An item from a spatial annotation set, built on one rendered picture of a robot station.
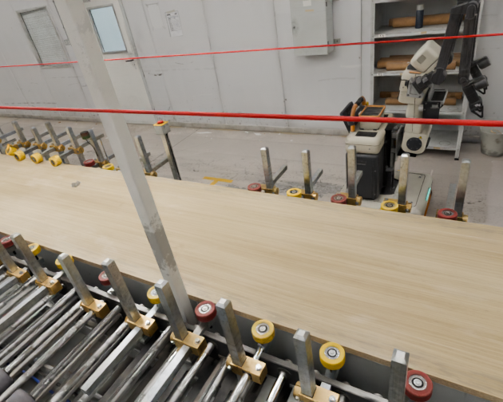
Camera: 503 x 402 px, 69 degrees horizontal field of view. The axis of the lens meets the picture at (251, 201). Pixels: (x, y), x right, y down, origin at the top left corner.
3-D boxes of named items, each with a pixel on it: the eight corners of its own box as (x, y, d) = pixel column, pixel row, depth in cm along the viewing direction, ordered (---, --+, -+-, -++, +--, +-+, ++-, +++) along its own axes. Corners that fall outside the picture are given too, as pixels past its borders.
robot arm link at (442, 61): (453, -2, 205) (450, 1, 198) (480, 0, 199) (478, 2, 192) (431, 79, 231) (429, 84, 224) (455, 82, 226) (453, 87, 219)
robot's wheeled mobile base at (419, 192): (334, 223, 313) (333, 199, 300) (355, 186, 357) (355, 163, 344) (420, 239, 280) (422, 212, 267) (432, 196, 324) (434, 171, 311)
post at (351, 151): (350, 221, 209) (349, 143, 184) (357, 222, 208) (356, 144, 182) (349, 224, 207) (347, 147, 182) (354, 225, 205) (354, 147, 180)
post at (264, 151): (273, 214, 236) (263, 145, 210) (278, 214, 234) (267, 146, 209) (271, 217, 233) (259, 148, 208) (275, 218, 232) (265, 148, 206)
